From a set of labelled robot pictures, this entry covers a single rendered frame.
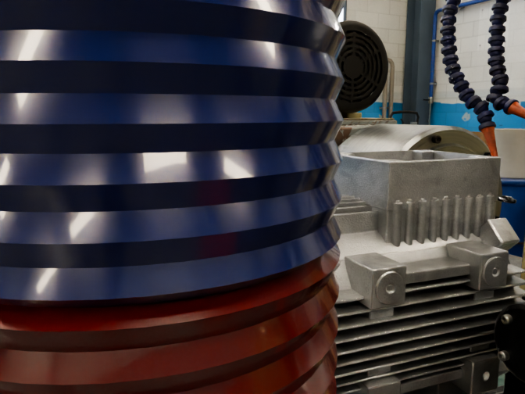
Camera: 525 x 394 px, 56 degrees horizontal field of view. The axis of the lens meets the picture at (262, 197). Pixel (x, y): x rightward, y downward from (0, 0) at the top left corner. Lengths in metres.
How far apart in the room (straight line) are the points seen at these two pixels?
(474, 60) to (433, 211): 7.01
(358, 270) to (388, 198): 0.07
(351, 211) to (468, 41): 7.15
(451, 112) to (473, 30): 1.11
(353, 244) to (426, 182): 0.08
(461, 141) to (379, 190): 0.41
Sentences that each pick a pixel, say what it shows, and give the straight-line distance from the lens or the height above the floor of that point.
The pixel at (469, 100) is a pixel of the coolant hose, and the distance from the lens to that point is 0.76.
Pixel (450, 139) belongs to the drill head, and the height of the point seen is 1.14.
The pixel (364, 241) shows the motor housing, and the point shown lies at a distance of 0.41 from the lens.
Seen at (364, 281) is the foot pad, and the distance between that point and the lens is 0.37.
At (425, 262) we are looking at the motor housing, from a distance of 0.42.
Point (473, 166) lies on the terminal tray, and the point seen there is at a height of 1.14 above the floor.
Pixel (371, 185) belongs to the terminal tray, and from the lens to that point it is 0.43.
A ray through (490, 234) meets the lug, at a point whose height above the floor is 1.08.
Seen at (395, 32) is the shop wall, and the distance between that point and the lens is 7.88.
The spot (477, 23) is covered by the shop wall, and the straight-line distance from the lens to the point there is 7.48.
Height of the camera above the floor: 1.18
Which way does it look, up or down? 10 degrees down
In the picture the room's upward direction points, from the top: straight up
